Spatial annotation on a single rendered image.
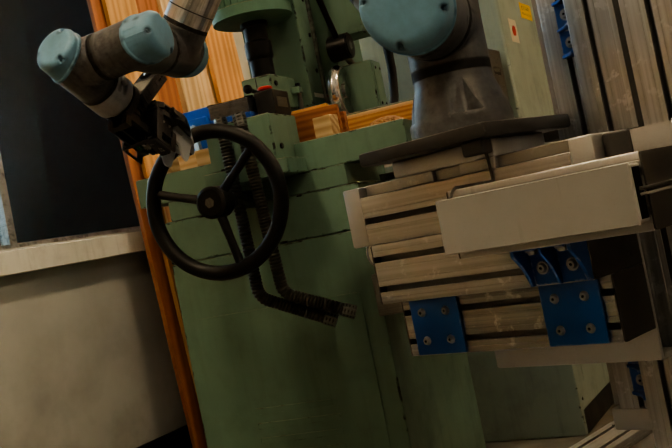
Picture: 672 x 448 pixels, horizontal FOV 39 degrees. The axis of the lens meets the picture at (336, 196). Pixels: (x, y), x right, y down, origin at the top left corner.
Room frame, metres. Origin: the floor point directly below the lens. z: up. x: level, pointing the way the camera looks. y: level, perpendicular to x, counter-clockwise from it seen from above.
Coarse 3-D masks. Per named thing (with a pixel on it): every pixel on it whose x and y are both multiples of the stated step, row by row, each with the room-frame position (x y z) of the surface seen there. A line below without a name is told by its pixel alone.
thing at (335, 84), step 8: (328, 72) 2.11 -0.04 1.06; (336, 72) 2.11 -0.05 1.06; (344, 72) 2.15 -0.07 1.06; (328, 80) 2.10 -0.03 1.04; (336, 80) 2.10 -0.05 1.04; (344, 80) 2.15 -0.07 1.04; (328, 88) 2.10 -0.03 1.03; (336, 88) 2.09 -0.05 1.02; (344, 88) 2.13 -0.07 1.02; (336, 96) 2.09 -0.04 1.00; (344, 96) 2.13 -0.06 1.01; (344, 104) 2.11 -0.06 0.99; (352, 112) 2.15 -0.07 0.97
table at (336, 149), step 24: (408, 120) 1.83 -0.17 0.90; (312, 144) 1.87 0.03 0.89; (336, 144) 1.85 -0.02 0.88; (360, 144) 1.83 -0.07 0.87; (384, 144) 1.82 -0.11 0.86; (192, 168) 1.96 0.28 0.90; (288, 168) 1.78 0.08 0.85; (312, 168) 1.87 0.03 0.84; (144, 192) 2.00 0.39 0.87; (192, 192) 1.96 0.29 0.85
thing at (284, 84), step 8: (248, 80) 2.03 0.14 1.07; (256, 80) 2.02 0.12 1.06; (264, 80) 2.02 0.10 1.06; (272, 80) 2.02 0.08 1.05; (280, 80) 2.06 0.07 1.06; (288, 80) 2.10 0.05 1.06; (256, 88) 2.02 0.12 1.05; (272, 88) 2.01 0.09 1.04; (280, 88) 2.05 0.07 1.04; (288, 88) 2.10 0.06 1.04; (288, 96) 2.09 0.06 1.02; (296, 96) 2.13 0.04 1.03; (296, 104) 2.12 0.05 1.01
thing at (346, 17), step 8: (328, 0) 2.19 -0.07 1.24; (336, 0) 2.18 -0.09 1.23; (344, 0) 2.17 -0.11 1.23; (328, 8) 2.19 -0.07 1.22; (336, 8) 2.18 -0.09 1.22; (344, 8) 2.17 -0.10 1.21; (352, 8) 2.17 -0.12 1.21; (336, 16) 2.18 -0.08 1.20; (344, 16) 2.18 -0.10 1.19; (352, 16) 2.17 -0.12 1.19; (336, 24) 2.18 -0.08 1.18; (344, 24) 2.18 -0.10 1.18; (352, 24) 2.17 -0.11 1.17; (360, 24) 2.17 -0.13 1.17; (344, 32) 2.18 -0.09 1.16; (352, 32) 2.17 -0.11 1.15; (360, 32) 2.18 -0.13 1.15
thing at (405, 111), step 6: (396, 108) 1.96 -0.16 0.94; (402, 108) 1.96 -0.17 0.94; (408, 108) 1.96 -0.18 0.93; (372, 114) 1.98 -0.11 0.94; (378, 114) 1.98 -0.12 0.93; (384, 114) 1.97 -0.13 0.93; (390, 114) 1.97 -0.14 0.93; (396, 114) 1.96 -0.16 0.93; (402, 114) 1.96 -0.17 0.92; (408, 114) 1.96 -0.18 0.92; (348, 120) 2.00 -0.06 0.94; (354, 120) 2.00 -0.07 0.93; (360, 120) 1.99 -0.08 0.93; (366, 120) 1.99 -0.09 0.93; (372, 120) 1.98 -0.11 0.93; (354, 126) 2.00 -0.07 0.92; (360, 126) 1.99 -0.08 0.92; (366, 126) 1.99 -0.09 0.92
